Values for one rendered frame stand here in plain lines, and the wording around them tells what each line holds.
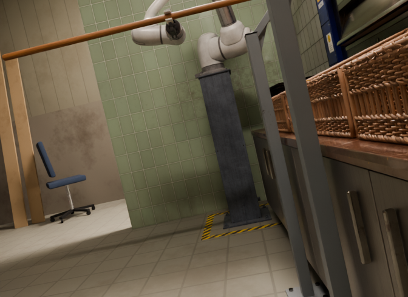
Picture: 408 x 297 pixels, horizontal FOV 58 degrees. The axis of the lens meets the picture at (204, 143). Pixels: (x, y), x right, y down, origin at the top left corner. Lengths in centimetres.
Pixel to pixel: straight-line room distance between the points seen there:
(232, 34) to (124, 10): 106
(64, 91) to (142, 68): 228
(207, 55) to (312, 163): 173
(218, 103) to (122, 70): 94
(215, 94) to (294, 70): 161
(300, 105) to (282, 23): 18
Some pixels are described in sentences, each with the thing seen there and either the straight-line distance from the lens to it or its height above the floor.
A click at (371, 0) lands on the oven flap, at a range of 186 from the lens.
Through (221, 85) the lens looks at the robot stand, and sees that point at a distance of 241.
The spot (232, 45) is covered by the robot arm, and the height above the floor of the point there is 113.
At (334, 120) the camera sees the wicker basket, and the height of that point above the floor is 62.
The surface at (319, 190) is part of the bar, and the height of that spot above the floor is 48.
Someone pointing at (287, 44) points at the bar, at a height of 81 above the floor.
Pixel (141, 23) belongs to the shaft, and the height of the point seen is 119.
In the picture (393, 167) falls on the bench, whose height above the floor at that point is 56.
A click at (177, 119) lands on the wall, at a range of 292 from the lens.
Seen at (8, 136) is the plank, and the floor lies 108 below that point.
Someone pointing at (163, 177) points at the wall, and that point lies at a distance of 296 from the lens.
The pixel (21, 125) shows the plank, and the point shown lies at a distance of 502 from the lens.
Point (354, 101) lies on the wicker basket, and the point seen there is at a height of 66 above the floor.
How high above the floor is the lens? 68
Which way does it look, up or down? 3 degrees down
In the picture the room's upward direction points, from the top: 13 degrees counter-clockwise
